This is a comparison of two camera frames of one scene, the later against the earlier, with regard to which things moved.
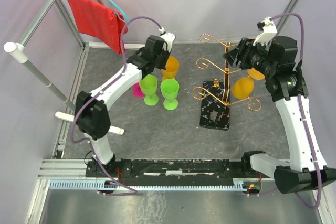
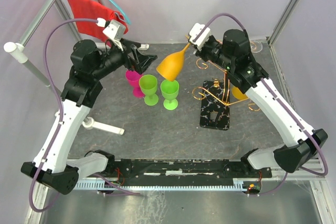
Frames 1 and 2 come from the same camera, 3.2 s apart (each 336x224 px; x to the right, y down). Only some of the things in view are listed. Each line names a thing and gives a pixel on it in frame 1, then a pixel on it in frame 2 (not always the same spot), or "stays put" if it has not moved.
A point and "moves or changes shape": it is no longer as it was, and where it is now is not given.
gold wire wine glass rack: (214, 95) stays put
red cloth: (95, 20) stays put
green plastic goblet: (170, 89) stays put
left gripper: (162, 65) to (126, 48)
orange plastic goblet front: (171, 69) moves or changes shape
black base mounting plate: (143, 172) stays put
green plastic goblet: (148, 84) stays put
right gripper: (242, 52) to (201, 52)
